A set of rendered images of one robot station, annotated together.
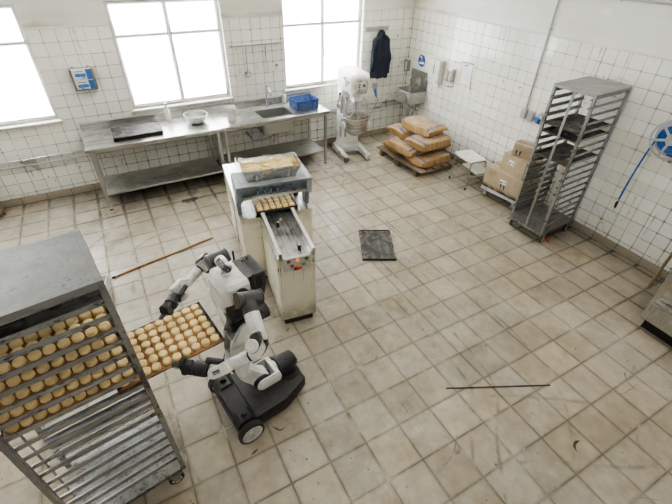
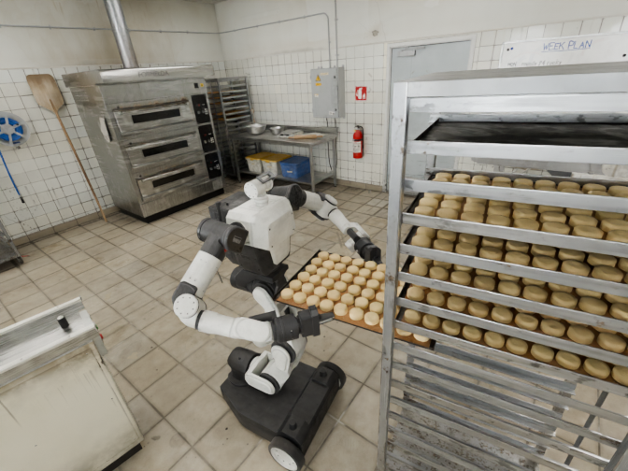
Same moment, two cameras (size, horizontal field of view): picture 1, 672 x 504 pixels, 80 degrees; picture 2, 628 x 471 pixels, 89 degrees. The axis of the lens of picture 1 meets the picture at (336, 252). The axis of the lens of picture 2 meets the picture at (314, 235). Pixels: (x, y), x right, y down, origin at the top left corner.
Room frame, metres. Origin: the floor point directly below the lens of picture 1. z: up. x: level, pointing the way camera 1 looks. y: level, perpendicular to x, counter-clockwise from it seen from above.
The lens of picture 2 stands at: (2.07, 1.88, 1.86)
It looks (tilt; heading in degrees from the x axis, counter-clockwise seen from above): 28 degrees down; 249
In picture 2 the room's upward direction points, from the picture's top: 4 degrees counter-clockwise
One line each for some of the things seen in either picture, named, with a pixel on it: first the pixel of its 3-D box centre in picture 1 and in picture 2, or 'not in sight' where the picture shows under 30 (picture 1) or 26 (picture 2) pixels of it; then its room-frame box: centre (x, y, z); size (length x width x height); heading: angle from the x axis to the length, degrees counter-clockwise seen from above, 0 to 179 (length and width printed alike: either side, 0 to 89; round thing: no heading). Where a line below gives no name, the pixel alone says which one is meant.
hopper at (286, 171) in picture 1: (270, 168); not in sight; (3.49, 0.64, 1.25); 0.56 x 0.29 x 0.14; 111
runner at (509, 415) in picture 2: (121, 471); (473, 402); (1.09, 1.26, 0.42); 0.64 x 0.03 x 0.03; 128
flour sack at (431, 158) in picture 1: (428, 156); not in sight; (6.24, -1.49, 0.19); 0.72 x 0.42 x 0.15; 124
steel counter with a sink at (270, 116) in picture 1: (217, 138); not in sight; (5.75, 1.80, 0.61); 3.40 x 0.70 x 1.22; 120
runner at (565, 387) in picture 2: (106, 448); (483, 361); (1.09, 1.26, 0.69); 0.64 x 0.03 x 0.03; 128
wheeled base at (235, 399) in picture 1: (261, 382); (274, 384); (1.89, 0.56, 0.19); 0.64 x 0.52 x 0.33; 128
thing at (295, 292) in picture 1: (288, 265); (33, 424); (3.02, 0.46, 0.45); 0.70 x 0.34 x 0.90; 21
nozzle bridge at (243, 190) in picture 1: (272, 190); not in sight; (3.49, 0.64, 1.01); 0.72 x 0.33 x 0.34; 111
